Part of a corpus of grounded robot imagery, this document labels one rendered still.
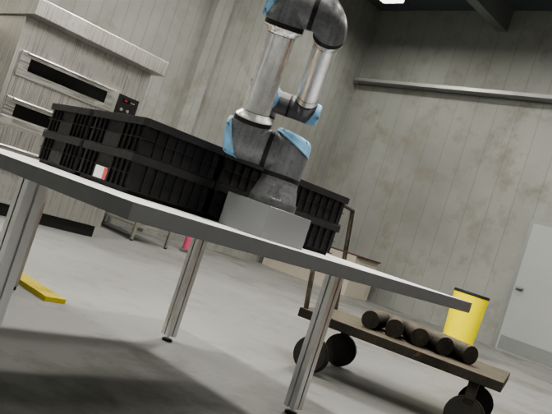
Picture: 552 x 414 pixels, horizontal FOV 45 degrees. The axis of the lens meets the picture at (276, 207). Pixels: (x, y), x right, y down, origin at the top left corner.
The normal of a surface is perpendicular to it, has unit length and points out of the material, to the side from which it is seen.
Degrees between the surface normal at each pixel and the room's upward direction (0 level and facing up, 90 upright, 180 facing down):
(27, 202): 90
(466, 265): 90
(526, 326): 90
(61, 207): 90
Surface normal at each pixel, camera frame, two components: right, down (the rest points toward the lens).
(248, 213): -0.66, -0.23
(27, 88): 0.69, 0.20
